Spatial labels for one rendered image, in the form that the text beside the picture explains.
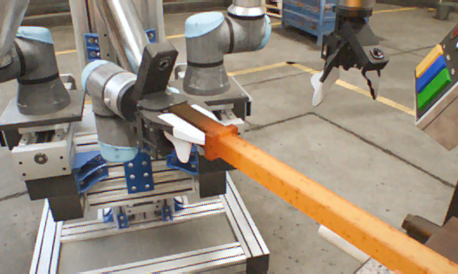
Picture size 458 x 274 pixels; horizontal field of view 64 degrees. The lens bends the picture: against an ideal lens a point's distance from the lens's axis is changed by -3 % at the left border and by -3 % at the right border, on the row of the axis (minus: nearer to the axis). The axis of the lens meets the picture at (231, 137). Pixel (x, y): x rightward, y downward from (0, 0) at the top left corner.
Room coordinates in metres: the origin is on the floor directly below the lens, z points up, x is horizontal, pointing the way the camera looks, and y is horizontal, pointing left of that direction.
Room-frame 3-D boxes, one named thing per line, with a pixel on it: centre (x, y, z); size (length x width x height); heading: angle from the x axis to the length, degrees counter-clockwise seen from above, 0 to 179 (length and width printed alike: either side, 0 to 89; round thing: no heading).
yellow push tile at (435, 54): (0.84, -0.46, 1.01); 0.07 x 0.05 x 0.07; 157
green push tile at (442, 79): (0.65, -0.38, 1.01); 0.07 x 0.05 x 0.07; 157
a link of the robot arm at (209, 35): (1.17, 0.08, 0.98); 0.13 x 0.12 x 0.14; 114
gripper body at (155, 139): (0.55, 0.12, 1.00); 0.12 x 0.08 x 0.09; 42
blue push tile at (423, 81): (0.75, -0.42, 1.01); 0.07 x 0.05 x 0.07; 157
